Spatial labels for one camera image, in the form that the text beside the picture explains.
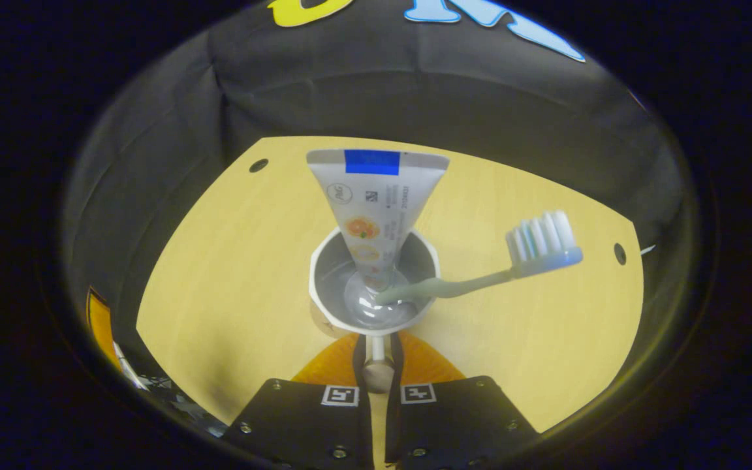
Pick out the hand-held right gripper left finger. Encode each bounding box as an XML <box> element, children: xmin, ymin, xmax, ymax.
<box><xmin>222</xmin><ymin>334</ymin><xmax>375</xmax><ymax>470</ymax></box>

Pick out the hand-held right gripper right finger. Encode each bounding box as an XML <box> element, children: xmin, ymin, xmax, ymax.
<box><xmin>385</xmin><ymin>331</ymin><xmax>541</xmax><ymax>468</ymax></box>

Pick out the white cup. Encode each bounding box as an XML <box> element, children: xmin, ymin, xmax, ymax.
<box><xmin>309</xmin><ymin>225</ymin><xmax>441</xmax><ymax>393</ymax></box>

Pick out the white toothpaste tube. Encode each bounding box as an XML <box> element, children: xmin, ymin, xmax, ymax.
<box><xmin>306</xmin><ymin>149</ymin><xmax>450</xmax><ymax>294</ymax></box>

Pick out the white toothbrush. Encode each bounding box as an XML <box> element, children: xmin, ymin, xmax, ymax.
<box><xmin>376</xmin><ymin>210</ymin><xmax>584</xmax><ymax>306</ymax></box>

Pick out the wooden desktop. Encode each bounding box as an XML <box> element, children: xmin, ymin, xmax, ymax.
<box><xmin>136</xmin><ymin>136</ymin><xmax>644</xmax><ymax>435</ymax></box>

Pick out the black backdrop cloth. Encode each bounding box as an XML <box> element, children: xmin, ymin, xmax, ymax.
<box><xmin>63</xmin><ymin>0</ymin><xmax>690</xmax><ymax>366</ymax></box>

